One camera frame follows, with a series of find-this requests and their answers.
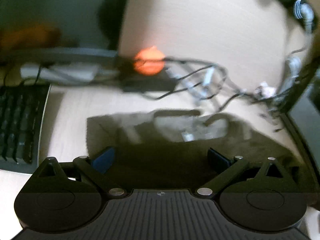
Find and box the olive polka dot sweater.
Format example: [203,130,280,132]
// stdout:
[86,110,314,192]

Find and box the black computer tower case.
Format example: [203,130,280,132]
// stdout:
[281,74,319,192]

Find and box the black keyboard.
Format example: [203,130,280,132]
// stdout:
[0,84,50,174]

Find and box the crumpled white paper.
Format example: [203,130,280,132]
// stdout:
[254,82,277,99]

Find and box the orange pumpkin figurine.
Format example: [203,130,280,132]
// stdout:
[133,46,165,76]

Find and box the black computer monitor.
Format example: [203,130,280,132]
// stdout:
[1,0,127,50]

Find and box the light grey looped cable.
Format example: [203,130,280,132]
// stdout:
[166,65,226,111]

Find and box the white coiled cable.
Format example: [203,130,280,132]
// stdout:
[277,0,316,106]

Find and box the black cable bundle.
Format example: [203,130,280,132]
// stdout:
[4,47,311,133]

